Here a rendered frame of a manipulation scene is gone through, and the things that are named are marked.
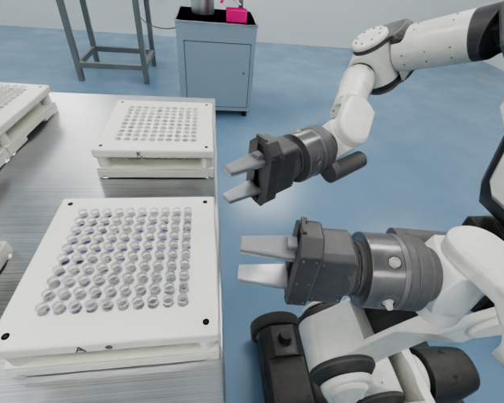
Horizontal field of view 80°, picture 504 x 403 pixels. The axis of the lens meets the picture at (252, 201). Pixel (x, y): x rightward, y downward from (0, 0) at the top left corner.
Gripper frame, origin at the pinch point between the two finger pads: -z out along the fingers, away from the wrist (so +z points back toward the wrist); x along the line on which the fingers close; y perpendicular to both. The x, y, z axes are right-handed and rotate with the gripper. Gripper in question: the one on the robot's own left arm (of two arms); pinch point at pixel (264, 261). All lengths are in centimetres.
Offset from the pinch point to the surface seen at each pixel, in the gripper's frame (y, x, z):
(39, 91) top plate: 53, 6, -58
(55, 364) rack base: -8.9, 10.4, -23.2
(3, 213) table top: 16, 13, -46
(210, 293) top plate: -1.2, 5.9, -6.2
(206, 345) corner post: -6.2, 9.3, -6.2
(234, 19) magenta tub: 240, 19, -21
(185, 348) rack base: -6.1, 10.5, -8.8
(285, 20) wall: 522, 64, 40
